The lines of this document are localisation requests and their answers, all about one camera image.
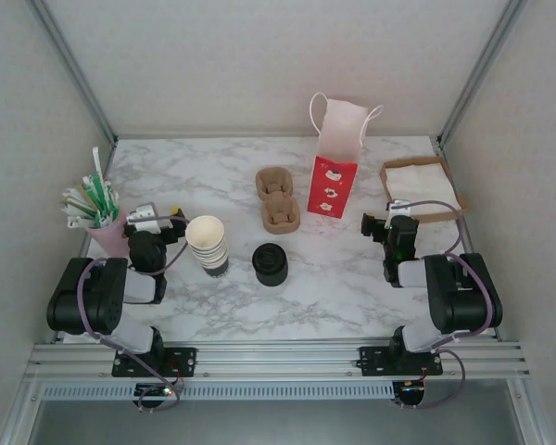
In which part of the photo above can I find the brown cardboard napkin tray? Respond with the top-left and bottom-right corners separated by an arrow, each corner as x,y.
378,156 -> 469,225

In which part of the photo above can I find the nested paper cup stack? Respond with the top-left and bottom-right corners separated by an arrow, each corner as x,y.
184,215 -> 231,278

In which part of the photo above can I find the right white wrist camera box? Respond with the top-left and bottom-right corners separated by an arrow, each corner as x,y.
387,197 -> 414,217

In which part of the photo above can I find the aluminium table edge rail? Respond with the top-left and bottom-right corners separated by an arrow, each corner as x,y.
113,133 -> 441,141

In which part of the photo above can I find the green white wrapped straw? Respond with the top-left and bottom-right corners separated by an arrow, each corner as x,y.
102,183 -> 120,228

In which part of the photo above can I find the aluminium frame post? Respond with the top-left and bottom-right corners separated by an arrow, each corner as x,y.
25,0 -> 118,146
437,0 -> 532,146

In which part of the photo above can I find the grey slotted cable duct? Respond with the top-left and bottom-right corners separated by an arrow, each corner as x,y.
41,382 -> 396,401

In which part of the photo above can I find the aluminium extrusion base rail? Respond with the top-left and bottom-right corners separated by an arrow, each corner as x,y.
25,340 -> 532,384

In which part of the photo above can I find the white napkin stack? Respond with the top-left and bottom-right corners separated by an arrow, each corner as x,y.
385,160 -> 462,219

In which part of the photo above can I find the pink straw holder cup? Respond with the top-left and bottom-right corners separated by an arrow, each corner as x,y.
83,207 -> 131,259

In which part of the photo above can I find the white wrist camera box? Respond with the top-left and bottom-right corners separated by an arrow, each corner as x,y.
387,197 -> 414,217
125,202 -> 161,235

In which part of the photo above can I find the red paper gift bag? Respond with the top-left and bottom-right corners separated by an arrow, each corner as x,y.
305,91 -> 385,218

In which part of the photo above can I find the brown pulp two-cup carrier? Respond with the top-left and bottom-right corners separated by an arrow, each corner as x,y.
254,167 -> 303,236

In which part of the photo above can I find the black controller board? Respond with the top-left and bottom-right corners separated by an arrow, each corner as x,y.
133,382 -> 176,409
392,379 -> 428,410

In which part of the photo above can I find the stack of black lids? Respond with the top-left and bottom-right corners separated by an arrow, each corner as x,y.
252,242 -> 289,287

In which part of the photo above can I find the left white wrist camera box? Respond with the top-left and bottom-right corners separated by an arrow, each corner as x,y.
125,202 -> 161,235

